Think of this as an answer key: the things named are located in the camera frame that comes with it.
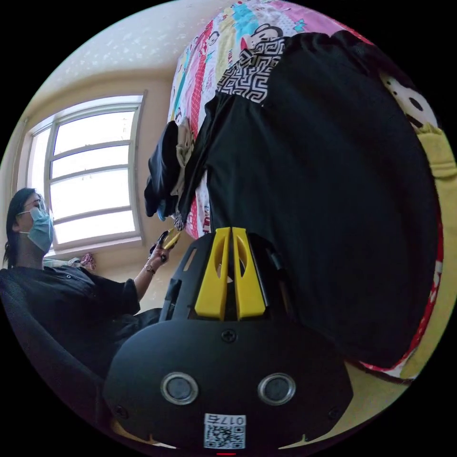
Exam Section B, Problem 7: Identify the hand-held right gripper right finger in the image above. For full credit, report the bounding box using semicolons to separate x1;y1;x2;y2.
232;228;268;321

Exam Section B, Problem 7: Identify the person's body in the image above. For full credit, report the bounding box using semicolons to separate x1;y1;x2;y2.
0;187;166;379

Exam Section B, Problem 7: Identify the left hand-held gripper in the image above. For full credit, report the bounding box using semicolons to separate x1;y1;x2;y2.
149;228;182;264

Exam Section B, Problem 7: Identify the person's left forearm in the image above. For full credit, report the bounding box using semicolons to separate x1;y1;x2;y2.
132;265;156;294

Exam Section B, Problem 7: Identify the window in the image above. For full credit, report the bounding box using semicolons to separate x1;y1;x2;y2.
25;93;146;251

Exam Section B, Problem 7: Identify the black long sleeve shirt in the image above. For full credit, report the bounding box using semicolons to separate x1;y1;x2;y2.
177;30;440;369

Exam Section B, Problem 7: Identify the person's left hand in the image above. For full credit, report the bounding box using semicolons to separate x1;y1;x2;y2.
148;246;171;271

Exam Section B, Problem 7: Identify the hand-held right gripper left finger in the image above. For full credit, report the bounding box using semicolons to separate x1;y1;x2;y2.
194;227;231;321

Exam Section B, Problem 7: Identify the pile of clothes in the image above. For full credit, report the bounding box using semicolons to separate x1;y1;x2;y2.
144;119;196;222

